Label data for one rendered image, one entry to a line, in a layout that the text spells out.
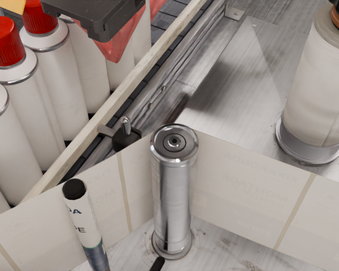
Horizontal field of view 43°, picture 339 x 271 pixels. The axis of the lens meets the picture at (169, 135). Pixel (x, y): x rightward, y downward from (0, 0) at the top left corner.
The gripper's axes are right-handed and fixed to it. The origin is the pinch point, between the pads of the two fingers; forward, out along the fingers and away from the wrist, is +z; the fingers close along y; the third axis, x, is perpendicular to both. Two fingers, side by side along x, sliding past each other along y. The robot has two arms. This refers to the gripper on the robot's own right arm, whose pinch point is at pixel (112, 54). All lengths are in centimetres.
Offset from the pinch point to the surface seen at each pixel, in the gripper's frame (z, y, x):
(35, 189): 9.9, -13.8, 2.3
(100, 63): 5.1, 2.3, 3.9
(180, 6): 14.1, 27.3, 6.1
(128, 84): 10.2, 4.7, 2.0
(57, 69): 0.6, -4.2, 4.2
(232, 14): 19.0, 35.5, -0.4
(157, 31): 14.0, 19.8, 6.2
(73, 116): 8.8, -4.1, 4.1
